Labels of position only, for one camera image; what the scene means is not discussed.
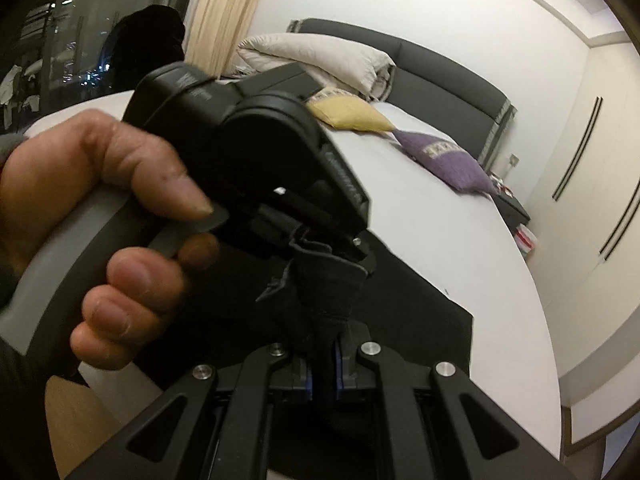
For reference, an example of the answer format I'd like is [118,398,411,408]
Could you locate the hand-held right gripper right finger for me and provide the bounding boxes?
[335,341,576,480]

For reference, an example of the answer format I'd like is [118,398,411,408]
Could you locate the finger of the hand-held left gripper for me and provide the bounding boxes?
[252,205,313,257]
[345,232,378,277]

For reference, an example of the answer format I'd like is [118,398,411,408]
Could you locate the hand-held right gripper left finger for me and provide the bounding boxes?
[65,342,317,480]

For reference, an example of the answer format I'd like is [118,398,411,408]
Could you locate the black pants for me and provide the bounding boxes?
[135,237,473,461]

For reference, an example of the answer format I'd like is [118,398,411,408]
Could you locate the person's left hand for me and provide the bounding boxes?
[0,109,222,372]

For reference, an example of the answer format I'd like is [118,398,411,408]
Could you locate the bed with white sheet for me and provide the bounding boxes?
[22,87,563,480]

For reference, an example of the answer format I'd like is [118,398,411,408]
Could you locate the yellow cushion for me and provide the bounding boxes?
[305,87,396,133]

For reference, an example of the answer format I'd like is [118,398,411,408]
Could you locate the folded beige duvet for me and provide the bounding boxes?
[235,32,397,103]

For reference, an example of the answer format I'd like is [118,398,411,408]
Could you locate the purple cushion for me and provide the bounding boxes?
[392,129,498,196]

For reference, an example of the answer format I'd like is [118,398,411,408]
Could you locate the beige curtain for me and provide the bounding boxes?
[185,0,276,78]

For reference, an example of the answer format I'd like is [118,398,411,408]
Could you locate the dark grey nightstand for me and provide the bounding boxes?
[492,192,531,231]

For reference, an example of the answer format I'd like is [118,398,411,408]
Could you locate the grey upholstered headboard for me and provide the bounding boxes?
[287,17,517,168]

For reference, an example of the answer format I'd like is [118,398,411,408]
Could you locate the glass window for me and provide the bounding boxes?
[0,0,206,133]

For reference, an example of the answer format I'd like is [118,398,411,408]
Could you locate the white wardrobe with black handles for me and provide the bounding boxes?
[520,25,640,411]

